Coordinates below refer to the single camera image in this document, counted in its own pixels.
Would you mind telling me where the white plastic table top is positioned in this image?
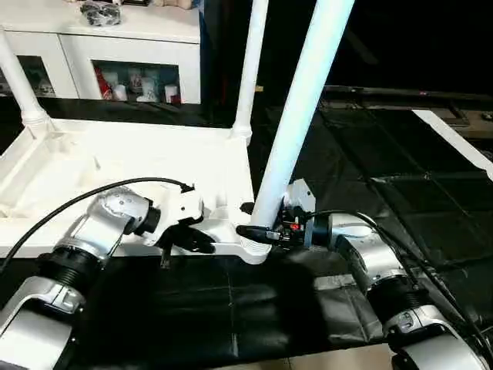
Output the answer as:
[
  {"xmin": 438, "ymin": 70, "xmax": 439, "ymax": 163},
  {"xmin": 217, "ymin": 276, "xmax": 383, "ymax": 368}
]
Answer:
[{"xmin": 0, "ymin": 117, "xmax": 273, "ymax": 266}]

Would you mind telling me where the white plastic table leg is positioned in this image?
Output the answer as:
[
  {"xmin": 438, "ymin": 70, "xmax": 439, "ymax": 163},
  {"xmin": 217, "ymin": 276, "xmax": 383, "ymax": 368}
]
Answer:
[
  {"xmin": 230, "ymin": 0, "xmax": 271, "ymax": 141},
  {"xmin": 0, "ymin": 26, "xmax": 54, "ymax": 140},
  {"xmin": 250, "ymin": 0, "xmax": 357, "ymax": 234}
]

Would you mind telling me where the black mat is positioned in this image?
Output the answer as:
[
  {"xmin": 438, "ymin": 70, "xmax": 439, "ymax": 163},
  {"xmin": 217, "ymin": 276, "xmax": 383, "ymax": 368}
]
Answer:
[{"xmin": 0, "ymin": 96, "xmax": 493, "ymax": 365}]

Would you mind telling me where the black flat monitor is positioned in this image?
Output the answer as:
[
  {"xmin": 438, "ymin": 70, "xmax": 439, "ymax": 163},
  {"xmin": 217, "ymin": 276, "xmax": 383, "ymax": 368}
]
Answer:
[{"xmin": 322, "ymin": 85, "xmax": 493, "ymax": 106}]

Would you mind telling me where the white flat strip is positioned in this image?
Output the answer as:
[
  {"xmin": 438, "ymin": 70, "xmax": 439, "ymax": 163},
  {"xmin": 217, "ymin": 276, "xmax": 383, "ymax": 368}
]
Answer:
[{"xmin": 411, "ymin": 109, "xmax": 493, "ymax": 175}]

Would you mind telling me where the white glass-door cabinet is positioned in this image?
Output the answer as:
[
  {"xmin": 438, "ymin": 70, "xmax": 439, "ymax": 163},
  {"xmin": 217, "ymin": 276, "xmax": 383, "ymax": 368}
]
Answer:
[{"xmin": 0, "ymin": 0, "xmax": 206, "ymax": 106}]

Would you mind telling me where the black cabinet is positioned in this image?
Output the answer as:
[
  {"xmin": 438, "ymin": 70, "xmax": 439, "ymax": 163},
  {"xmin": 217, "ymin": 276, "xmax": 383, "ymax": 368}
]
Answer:
[{"xmin": 202, "ymin": 0, "xmax": 493, "ymax": 109}]

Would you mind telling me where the grey object on cabinet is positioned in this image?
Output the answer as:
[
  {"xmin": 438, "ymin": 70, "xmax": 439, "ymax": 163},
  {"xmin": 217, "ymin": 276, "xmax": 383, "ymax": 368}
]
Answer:
[{"xmin": 79, "ymin": 0, "xmax": 125, "ymax": 29}]

